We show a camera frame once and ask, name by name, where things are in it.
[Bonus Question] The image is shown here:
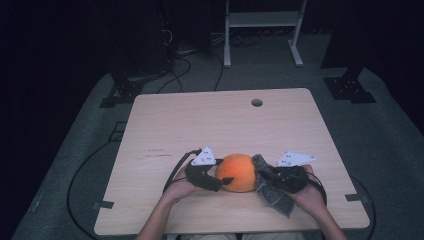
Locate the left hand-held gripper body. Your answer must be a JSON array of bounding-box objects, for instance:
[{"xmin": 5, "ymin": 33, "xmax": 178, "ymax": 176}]
[{"xmin": 184, "ymin": 146, "xmax": 223, "ymax": 193}]

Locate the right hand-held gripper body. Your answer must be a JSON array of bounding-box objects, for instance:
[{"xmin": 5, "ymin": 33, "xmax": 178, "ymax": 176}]
[{"xmin": 271, "ymin": 151, "xmax": 317, "ymax": 195}]

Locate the large orange fruit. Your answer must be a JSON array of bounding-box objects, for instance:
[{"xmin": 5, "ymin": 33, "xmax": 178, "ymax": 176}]
[{"xmin": 214, "ymin": 152, "xmax": 258, "ymax": 194}]

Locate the person's left hand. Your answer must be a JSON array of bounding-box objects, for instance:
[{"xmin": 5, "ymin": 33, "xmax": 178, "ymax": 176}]
[{"xmin": 166, "ymin": 167, "xmax": 201, "ymax": 201}]

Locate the person's right hand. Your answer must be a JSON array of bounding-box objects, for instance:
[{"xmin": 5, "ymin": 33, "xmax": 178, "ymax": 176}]
[{"xmin": 291, "ymin": 164, "xmax": 323, "ymax": 210}]

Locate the black tape strip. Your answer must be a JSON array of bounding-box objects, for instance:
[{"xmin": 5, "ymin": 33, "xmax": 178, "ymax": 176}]
[
  {"xmin": 92, "ymin": 200, "xmax": 115, "ymax": 211},
  {"xmin": 344, "ymin": 193, "xmax": 370, "ymax": 203}
]

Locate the black tape floor marking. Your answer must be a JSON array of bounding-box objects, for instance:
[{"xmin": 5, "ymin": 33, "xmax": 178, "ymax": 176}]
[{"xmin": 107, "ymin": 121, "xmax": 128, "ymax": 143}]

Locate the black stand base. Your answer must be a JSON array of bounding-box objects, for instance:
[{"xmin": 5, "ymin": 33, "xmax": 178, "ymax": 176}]
[
  {"xmin": 98, "ymin": 65, "xmax": 145, "ymax": 109},
  {"xmin": 322, "ymin": 64, "xmax": 378, "ymax": 105}
]

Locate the left hand-held gripper black cable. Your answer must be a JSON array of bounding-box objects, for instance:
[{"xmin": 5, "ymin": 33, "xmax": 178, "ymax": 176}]
[{"xmin": 162, "ymin": 148, "xmax": 203, "ymax": 195}]

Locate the hand-held gripper black cable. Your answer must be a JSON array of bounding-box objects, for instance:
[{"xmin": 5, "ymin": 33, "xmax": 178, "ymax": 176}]
[
  {"xmin": 162, "ymin": 148, "xmax": 203, "ymax": 195},
  {"xmin": 308, "ymin": 171, "xmax": 329, "ymax": 206}
]

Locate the right hand-held gripper black cable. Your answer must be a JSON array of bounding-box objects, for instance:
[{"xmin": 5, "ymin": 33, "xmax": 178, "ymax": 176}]
[{"xmin": 308, "ymin": 171, "xmax": 329, "ymax": 206}]

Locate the long black floor cable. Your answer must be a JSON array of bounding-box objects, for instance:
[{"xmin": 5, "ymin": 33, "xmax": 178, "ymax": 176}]
[
  {"xmin": 67, "ymin": 139, "xmax": 118, "ymax": 240},
  {"xmin": 349, "ymin": 175, "xmax": 378, "ymax": 240}
]

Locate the straight black background cable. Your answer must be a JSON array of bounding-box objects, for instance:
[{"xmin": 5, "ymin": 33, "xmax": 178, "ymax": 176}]
[{"xmin": 212, "ymin": 51, "xmax": 225, "ymax": 92}]

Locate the looped black background cable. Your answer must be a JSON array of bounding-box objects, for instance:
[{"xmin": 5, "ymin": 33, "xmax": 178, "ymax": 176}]
[{"xmin": 156, "ymin": 54, "xmax": 193, "ymax": 95}]

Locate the white metal desk frame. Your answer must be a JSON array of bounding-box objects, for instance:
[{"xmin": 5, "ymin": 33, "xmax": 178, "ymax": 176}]
[{"xmin": 223, "ymin": 0, "xmax": 308, "ymax": 69}]

